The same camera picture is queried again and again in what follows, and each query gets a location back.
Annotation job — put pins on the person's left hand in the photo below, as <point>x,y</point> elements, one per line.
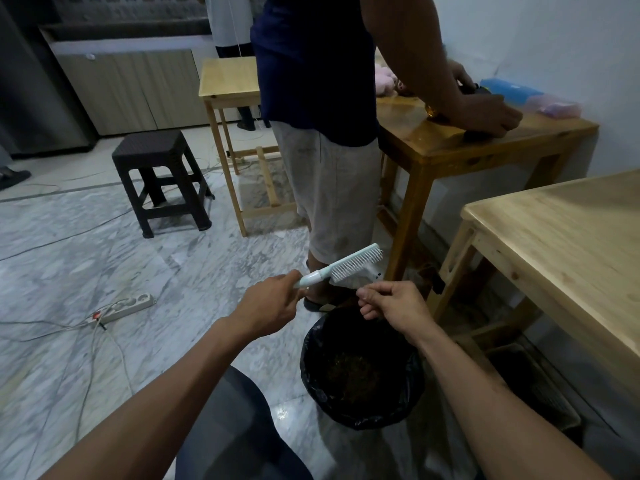
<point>267,307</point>

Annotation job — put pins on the person's right hand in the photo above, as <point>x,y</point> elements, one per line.
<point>397,307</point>

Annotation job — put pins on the light blue hairbrush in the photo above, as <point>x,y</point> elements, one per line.
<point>345,267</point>

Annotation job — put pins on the brown hair clump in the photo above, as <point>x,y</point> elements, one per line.
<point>352,377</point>

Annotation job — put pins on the trash bin with black bag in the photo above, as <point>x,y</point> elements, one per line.
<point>362,409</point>

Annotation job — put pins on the person's right forearm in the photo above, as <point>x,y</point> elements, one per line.
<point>510,419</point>

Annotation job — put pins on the person's left forearm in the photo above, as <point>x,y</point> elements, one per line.
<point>140,414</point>

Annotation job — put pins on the person's left leg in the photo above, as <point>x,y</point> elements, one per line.
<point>235,434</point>

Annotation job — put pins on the white socket block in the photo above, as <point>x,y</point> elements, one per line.
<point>370,274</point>

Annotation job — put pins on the white power strip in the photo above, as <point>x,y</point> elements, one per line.
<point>125,307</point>

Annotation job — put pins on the white perforated plastic basket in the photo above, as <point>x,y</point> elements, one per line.
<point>540,379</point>

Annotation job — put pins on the dark brown wooden table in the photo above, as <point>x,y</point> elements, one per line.
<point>425,139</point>

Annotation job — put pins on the black plastic stool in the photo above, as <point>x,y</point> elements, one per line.
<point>155,147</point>

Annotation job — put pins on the pink plush toy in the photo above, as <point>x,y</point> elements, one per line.
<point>385,79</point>

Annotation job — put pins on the tall light wooden table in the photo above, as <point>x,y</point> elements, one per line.
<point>230,77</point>

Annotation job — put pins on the blue plastic box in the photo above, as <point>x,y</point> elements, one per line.
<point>510,90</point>

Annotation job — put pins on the pink plastic box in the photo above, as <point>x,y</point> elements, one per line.
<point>555,107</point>

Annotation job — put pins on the grey wooden cabinet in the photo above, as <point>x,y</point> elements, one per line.
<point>135,89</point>

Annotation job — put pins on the dark grey appliance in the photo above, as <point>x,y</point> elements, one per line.
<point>40,84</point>

